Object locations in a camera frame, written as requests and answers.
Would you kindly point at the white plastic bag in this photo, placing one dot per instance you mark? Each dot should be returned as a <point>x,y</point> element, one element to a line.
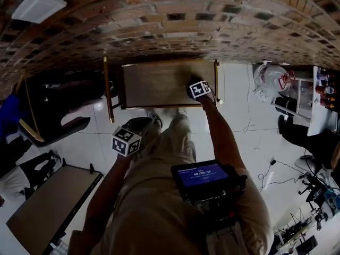
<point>268,76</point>

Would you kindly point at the black bag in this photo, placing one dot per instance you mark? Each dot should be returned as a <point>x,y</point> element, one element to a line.
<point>305,137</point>

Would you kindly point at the dark cloth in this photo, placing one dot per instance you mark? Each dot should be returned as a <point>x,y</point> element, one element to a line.
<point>184,76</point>

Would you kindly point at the gold metal pole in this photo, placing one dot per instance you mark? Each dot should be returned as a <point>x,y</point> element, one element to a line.
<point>108,89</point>

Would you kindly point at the black monitor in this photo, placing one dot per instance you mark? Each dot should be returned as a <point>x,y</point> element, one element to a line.
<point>306,246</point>

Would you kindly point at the person's beige clothing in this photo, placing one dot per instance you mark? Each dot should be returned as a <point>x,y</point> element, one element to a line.
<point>159,211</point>

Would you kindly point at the black armchair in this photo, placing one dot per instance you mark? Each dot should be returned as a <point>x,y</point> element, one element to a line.
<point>61,102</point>

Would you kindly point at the person's right forearm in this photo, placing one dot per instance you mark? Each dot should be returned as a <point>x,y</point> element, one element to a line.
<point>220,131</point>

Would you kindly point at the person's grey shoe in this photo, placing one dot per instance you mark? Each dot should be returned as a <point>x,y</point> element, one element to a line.
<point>182,113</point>
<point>155,117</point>

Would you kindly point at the blue fabric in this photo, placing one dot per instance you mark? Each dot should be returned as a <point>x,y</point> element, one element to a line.
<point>10,115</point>

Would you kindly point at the wooden shelf with gold frame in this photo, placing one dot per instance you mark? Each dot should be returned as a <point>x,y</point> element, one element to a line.
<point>148,86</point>

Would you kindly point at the white rack with bottles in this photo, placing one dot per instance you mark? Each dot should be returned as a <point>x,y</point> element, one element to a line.
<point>316,100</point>

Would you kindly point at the white flat box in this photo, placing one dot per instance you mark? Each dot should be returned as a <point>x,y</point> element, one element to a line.
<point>38,6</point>

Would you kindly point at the black tripod equipment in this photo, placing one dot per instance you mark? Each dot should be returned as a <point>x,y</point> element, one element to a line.
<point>318,193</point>

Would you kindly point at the black round bin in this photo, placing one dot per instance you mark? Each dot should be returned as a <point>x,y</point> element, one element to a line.
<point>286,105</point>

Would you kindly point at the black chest-mounted screen device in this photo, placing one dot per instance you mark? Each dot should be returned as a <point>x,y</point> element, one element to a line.
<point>202,178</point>

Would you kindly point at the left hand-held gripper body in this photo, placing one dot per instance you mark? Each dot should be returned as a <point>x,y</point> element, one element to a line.
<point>125,142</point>

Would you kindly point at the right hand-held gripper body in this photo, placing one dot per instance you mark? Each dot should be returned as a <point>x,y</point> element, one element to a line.
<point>199,89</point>

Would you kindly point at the person's left forearm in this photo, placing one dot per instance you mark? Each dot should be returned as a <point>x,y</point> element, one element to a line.
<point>106,195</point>

